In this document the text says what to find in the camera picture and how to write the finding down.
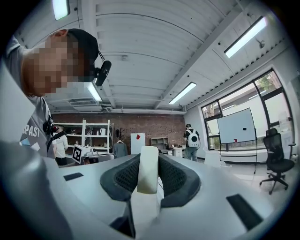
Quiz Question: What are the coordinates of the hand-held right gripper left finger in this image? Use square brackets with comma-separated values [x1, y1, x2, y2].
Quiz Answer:
[43, 153, 142, 240]

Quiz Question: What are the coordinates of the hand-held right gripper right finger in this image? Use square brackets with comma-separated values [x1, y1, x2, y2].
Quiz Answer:
[131, 153, 291, 240]

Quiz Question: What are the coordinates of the white backpack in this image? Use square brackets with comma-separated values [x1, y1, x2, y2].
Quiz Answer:
[187, 128, 200, 149]

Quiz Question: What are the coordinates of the person's head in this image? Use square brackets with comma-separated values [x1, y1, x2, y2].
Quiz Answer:
[20, 28, 99, 98]

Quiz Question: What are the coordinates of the black office chair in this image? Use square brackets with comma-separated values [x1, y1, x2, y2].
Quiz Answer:
[259, 127, 296, 195]

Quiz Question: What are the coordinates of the wooden cubby shelf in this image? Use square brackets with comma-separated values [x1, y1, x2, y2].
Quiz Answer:
[150, 136, 170, 151]

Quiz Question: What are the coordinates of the whiteboard on stand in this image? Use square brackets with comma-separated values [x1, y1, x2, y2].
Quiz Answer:
[216, 107, 258, 174]

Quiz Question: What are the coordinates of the black framed window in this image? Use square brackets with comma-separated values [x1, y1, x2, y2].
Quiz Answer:
[201, 67, 295, 163]

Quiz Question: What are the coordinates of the black coat rack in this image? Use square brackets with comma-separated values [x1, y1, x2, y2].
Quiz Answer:
[115, 127, 126, 142]

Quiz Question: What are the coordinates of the grey jacket on hanger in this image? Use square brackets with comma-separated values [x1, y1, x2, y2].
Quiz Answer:
[113, 140, 128, 158]

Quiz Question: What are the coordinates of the black head camera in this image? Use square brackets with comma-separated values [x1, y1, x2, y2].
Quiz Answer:
[94, 60, 113, 87]

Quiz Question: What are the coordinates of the white rectangular block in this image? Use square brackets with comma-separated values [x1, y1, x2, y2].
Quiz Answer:
[137, 145, 159, 195]

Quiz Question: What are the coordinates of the white shelf unit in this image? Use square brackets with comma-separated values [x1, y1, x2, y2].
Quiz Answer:
[53, 119, 114, 156]

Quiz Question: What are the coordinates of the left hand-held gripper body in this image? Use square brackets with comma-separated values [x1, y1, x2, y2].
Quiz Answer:
[72, 144, 100, 166]

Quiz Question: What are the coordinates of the person's grey t-shirt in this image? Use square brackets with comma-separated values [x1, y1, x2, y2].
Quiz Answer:
[0, 35, 55, 162]

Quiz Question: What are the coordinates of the white cabinet with red mark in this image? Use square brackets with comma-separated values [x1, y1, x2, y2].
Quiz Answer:
[130, 133, 146, 154]

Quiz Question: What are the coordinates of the long ceiling light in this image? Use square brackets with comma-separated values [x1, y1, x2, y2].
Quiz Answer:
[168, 82, 197, 105]
[86, 82, 103, 103]
[224, 15, 268, 59]
[52, 0, 71, 21]

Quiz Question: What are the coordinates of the black chest mount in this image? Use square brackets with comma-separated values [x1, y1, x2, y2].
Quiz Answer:
[43, 116, 67, 153]

